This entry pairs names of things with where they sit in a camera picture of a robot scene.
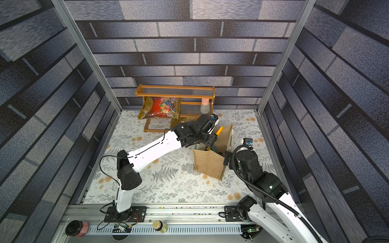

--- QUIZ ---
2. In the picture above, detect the orange handled utility knife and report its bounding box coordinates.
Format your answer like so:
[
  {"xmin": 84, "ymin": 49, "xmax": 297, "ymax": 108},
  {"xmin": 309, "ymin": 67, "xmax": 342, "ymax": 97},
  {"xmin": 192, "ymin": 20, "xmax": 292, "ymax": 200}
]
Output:
[{"xmin": 216, "ymin": 127, "xmax": 224, "ymax": 136}]

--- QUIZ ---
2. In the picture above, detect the green jute Christmas bag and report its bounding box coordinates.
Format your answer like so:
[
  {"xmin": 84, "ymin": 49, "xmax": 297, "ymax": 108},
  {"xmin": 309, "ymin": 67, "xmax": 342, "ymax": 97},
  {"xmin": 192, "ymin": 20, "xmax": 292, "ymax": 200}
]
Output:
[{"xmin": 193, "ymin": 125, "xmax": 234, "ymax": 181}]

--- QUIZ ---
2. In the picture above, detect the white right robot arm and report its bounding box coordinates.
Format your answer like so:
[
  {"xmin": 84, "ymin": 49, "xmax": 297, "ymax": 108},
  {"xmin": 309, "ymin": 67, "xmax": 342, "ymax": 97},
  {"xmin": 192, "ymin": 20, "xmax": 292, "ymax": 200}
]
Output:
[{"xmin": 224, "ymin": 145, "xmax": 326, "ymax": 243}]

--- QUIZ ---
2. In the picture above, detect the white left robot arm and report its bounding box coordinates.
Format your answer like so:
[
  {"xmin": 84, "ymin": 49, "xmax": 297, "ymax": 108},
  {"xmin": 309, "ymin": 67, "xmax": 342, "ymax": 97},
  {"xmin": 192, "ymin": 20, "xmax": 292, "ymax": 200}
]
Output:
[{"xmin": 104, "ymin": 118, "xmax": 224, "ymax": 223}]

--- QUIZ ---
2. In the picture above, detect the small pink-capped bottle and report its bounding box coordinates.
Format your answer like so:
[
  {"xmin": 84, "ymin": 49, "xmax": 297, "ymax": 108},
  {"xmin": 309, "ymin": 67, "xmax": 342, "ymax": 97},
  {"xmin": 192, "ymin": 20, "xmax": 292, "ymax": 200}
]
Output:
[{"xmin": 200, "ymin": 98, "xmax": 211, "ymax": 114}]

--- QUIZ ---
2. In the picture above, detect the wooden two-tier shelf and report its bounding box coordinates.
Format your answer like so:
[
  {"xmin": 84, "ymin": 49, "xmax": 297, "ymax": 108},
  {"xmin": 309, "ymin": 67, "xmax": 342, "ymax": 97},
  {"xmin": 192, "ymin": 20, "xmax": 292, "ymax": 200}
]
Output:
[{"xmin": 136, "ymin": 85, "xmax": 215, "ymax": 133}]

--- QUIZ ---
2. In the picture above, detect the red gold snack bag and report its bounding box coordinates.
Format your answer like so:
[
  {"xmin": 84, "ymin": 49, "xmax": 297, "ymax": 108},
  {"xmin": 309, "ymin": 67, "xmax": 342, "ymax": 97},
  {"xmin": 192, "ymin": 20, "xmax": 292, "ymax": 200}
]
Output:
[{"xmin": 138, "ymin": 97, "xmax": 181, "ymax": 119}]

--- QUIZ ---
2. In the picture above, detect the floral table mat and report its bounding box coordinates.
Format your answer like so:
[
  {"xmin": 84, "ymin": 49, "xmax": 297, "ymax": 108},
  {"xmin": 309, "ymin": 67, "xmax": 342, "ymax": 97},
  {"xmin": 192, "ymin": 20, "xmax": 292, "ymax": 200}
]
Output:
[{"xmin": 84, "ymin": 110, "xmax": 275, "ymax": 204}]

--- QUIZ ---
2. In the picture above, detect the black red emergency button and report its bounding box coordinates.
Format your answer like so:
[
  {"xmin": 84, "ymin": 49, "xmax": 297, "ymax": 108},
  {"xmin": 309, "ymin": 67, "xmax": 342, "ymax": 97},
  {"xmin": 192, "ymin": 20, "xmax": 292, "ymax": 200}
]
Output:
[{"xmin": 65, "ymin": 220, "xmax": 89, "ymax": 238}]

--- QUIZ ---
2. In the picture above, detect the black cable conduit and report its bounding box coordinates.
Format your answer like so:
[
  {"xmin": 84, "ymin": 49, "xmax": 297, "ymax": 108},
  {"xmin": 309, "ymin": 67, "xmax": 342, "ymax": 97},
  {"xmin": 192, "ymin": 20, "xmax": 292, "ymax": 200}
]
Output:
[{"xmin": 229, "ymin": 144, "xmax": 324, "ymax": 243}]

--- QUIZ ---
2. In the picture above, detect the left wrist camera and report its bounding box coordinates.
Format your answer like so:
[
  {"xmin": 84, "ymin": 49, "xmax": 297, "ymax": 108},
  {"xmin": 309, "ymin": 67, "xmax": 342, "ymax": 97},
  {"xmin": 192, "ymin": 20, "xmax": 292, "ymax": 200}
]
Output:
[{"xmin": 195, "ymin": 114, "xmax": 219, "ymax": 134}]

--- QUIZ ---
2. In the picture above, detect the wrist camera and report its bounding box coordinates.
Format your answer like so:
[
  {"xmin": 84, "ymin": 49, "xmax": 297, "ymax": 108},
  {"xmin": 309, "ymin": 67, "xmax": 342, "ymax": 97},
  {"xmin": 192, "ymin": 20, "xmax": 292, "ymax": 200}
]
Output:
[
  {"xmin": 243, "ymin": 138, "xmax": 253, "ymax": 147},
  {"xmin": 195, "ymin": 114, "xmax": 219, "ymax": 134}
]

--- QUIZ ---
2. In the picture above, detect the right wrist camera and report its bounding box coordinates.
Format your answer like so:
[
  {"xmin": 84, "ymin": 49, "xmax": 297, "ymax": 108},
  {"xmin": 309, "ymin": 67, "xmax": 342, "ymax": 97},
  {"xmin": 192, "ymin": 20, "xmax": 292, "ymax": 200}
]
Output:
[{"xmin": 243, "ymin": 138, "xmax": 253, "ymax": 147}]

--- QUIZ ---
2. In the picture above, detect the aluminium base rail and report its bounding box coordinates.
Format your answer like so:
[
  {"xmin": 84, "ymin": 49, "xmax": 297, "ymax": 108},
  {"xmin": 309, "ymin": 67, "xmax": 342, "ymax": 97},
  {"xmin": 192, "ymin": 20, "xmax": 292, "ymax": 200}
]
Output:
[{"xmin": 53, "ymin": 203, "xmax": 250, "ymax": 243}]

